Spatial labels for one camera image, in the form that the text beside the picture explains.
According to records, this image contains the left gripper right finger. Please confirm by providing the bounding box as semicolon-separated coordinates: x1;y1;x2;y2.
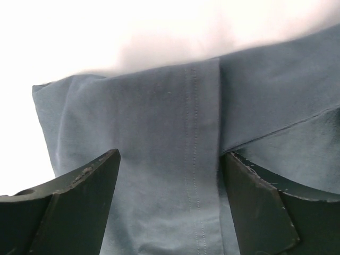
223;153;339;255

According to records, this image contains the grey-blue t shirt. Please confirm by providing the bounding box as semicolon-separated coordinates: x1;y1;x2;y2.
32;25;339;254

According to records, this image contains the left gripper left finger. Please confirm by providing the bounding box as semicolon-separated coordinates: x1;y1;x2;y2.
1;149;121;255

